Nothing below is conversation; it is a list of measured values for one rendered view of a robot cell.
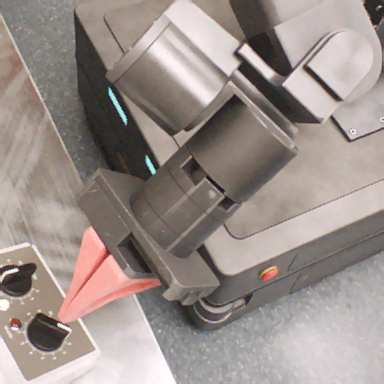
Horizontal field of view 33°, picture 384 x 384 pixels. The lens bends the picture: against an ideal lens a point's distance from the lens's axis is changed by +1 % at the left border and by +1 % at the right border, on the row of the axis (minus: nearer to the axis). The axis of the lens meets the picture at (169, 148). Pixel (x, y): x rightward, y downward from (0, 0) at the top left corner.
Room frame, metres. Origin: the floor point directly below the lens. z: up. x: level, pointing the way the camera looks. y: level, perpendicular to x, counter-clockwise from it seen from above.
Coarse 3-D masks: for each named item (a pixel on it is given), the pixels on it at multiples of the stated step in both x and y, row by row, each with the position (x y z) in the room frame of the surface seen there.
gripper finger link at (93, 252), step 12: (84, 240) 0.18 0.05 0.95; (96, 240) 0.18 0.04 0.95; (84, 252) 0.17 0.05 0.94; (96, 252) 0.17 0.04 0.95; (108, 252) 0.18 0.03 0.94; (84, 264) 0.17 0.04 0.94; (96, 264) 0.17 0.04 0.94; (84, 276) 0.16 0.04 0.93; (72, 288) 0.16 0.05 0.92; (72, 300) 0.15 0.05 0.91; (180, 300) 0.16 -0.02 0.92; (192, 300) 0.16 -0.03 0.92; (60, 312) 0.15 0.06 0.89
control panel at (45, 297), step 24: (0, 264) 0.21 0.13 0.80; (48, 288) 0.20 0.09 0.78; (0, 312) 0.17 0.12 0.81; (24, 312) 0.17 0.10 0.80; (48, 312) 0.18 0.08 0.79; (24, 336) 0.15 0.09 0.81; (72, 336) 0.17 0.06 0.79; (24, 360) 0.13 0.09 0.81; (48, 360) 0.14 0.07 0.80; (72, 360) 0.14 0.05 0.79
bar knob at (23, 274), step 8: (8, 264) 0.22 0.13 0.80; (24, 264) 0.21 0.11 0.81; (32, 264) 0.22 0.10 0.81; (0, 272) 0.20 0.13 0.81; (8, 272) 0.20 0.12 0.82; (16, 272) 0.20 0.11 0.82; (24, 272) 0.21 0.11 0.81; (32, 272) 0.21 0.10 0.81; (0, 280) 0.19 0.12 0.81; (8, 280) 0.20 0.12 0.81; (16, 280) 0.20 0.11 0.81; (24, 280) 0.20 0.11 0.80; (0, 288) 0.19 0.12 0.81; (8, 288) 0.19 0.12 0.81; (16, 288) 0.19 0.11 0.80; (24, 288) 0.20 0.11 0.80
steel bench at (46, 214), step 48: (0, 48) 0.50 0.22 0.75; (0, 96) 0.43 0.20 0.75; (0, 144) 0.37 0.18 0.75; (48, 144) 0.38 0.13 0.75; (0, 192) 0.31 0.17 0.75; (48, 192) 0.32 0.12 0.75; (0, 240) 0.26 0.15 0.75; (48, 240) 0.27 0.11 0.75; (96, 336) 0.18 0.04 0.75; (144, 336) 0.19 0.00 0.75
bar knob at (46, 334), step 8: (40, 312) 0.17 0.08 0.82; (32, 320) 0.17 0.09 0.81; (40, 320) 0.16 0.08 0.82; (48, 320) 0.17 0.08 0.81; (56, 320) 0.17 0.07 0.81; (32, 328) 0.16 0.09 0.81; (40, 328) 0.16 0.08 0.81; (48, 328) 0.16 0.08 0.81; (56, 328) 0.16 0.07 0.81; (64, 328) 0.16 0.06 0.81; (32, 336) 0.15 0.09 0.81; (40, 336) 0.16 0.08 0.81; (48, 336) 0.16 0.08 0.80; (56, 336) 0.16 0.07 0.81; (64, 336) 0.16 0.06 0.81; (32, 344) 0.15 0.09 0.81; (40, 344) 0.15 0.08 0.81; (48, 344) 0.15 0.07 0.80; (56, 344) 0.15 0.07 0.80
